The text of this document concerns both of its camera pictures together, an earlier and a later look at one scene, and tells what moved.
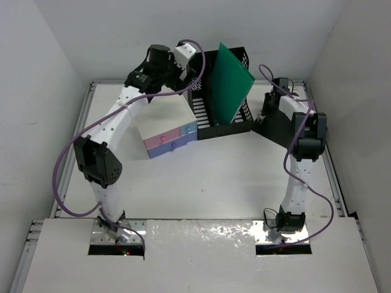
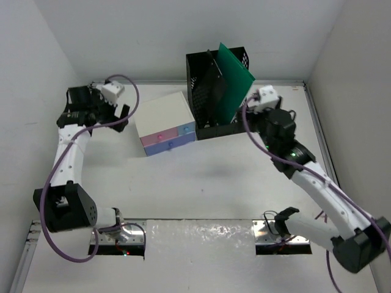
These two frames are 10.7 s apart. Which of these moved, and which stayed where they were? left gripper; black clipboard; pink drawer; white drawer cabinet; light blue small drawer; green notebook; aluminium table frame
Moved: black clipboard; left gripper; pink drawer
Stayed: light blue small drawer; green notebook; aluminium table frame; white drawer cabinet
